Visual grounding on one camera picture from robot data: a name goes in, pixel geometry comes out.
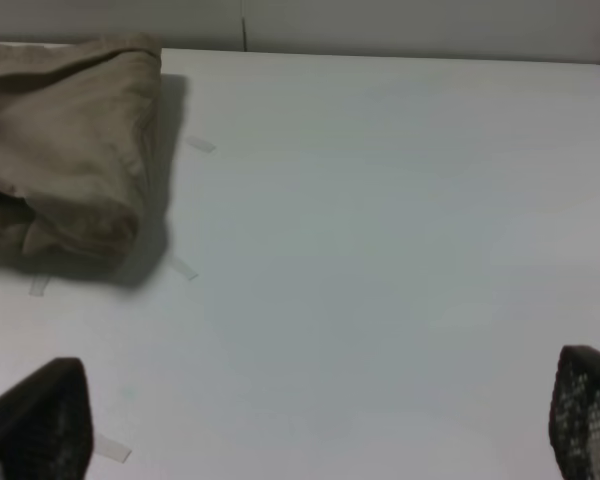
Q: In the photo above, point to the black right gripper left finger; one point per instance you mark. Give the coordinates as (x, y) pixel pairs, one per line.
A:
(46, 429)

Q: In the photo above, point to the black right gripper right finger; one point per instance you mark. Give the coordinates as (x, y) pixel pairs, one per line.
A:
(574, 417)

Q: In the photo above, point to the khaki shorts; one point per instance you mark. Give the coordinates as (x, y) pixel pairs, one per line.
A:
(78, 127)

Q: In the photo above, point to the clear tape strip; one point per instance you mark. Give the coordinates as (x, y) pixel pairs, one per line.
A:
(39, 284)
(111, 449)
(200, 144)
(182, 268)

